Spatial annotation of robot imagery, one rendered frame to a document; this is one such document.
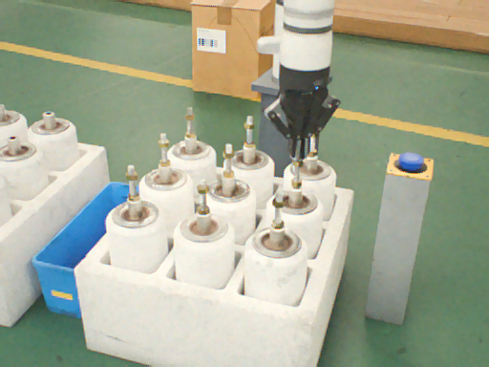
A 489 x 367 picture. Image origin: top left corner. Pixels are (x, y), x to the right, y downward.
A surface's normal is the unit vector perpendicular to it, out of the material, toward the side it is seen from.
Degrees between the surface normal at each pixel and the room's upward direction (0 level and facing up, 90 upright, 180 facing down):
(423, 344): 0
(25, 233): 90
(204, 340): 90
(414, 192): 90
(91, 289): 90
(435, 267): 0
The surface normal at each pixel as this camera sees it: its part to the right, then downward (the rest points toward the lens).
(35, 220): 0.96, 0.16
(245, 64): -0.33, 0.48
